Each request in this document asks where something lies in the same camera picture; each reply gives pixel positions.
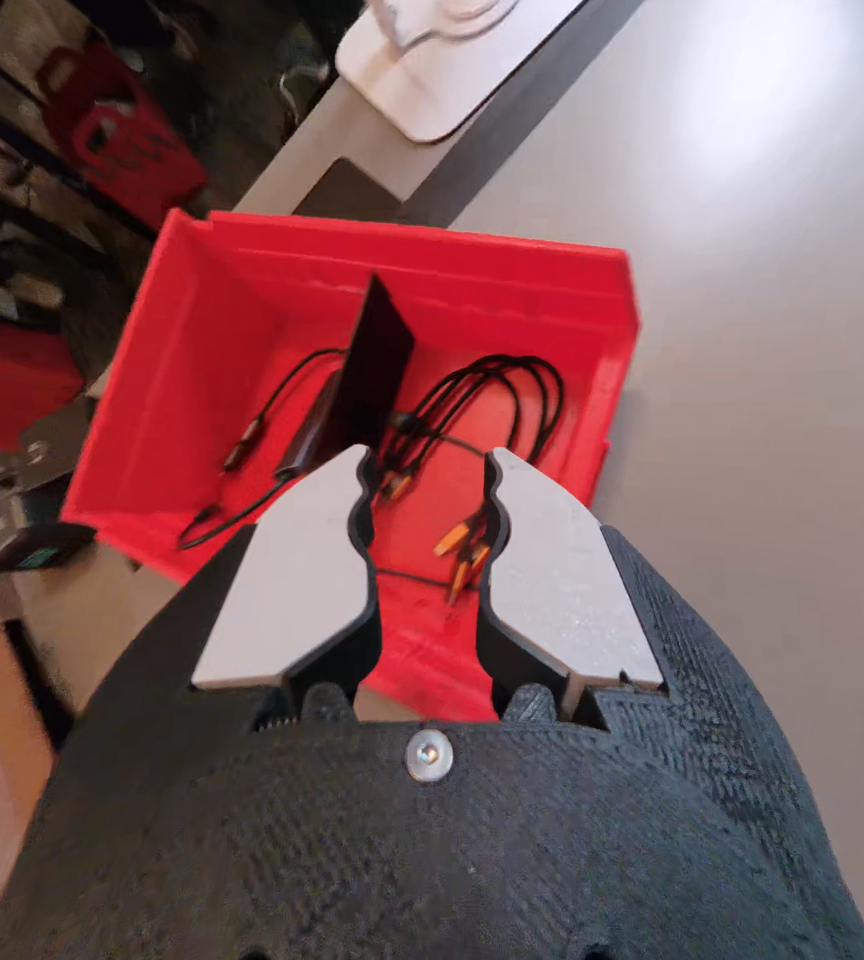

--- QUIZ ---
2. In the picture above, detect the white board stand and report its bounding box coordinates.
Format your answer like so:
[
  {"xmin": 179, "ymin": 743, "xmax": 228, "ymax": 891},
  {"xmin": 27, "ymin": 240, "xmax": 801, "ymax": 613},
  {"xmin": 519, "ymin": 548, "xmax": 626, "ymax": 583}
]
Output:
[{"xmin": 336, "ymin": 0, "xmax": 590, "ymax": 144}]

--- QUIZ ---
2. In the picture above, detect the red storage bin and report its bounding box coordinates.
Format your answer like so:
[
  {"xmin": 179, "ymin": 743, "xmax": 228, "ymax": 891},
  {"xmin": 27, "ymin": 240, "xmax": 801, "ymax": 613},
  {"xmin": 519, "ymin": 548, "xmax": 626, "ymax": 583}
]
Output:
[{"xmin": 60, "ymin": 208, "xmax": 641, "ymax": 723}]

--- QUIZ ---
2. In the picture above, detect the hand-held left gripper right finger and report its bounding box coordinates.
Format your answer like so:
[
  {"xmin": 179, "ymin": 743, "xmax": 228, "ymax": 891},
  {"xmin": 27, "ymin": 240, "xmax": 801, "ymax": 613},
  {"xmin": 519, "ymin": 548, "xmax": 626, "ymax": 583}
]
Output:
[{"xmin": 477, "ymin": 447, "xmax": 667, "ymax": 719}]

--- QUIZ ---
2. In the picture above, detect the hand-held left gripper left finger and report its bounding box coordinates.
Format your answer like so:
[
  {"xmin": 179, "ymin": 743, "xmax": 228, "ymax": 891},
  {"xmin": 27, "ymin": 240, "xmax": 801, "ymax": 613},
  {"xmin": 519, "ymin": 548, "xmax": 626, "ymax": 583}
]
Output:
[{"xmin": 192, "ymin": 444, "xmax": 382, "ymax": 711}]

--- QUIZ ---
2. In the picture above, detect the grey usb hub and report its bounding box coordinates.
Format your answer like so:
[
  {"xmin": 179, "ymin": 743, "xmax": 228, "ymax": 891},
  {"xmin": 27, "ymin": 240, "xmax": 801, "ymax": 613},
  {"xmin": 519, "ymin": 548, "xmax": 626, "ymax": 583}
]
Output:
[{"xmin": 274, "ymin": 367, "xmax": 352, "ymax": 483}]

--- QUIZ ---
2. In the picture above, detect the orange plug usb-c cable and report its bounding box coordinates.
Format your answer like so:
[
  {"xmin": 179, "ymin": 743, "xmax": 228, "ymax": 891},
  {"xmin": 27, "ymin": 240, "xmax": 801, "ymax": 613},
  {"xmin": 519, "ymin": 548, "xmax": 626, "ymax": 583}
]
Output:
[
  {"xmin": 394, "ymin": 367, "xmax": 554, "ymax": 607},
  {"xmin": 372, "ymin": 360, "xmax": 553, "ymax": 504}
]

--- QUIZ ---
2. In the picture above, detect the dark grey box device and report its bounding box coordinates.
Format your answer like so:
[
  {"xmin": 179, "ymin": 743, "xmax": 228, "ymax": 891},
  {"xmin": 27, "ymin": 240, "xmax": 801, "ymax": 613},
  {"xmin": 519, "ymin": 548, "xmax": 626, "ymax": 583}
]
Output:
[{"xmin": 0, "ymin": 521, "xmax": 97, "ymax": 576}]

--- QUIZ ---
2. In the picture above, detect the red tote bag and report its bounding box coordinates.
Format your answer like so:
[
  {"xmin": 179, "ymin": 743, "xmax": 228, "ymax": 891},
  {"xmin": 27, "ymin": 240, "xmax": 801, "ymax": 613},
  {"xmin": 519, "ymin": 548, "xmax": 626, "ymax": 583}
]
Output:
[
  {"xmin": 0, "ymin": 311, "xmax": 86, "ymax": 451},
  {"xmin": 36, "ymin": 43, "xmax": 208, "ymax": 230}
]

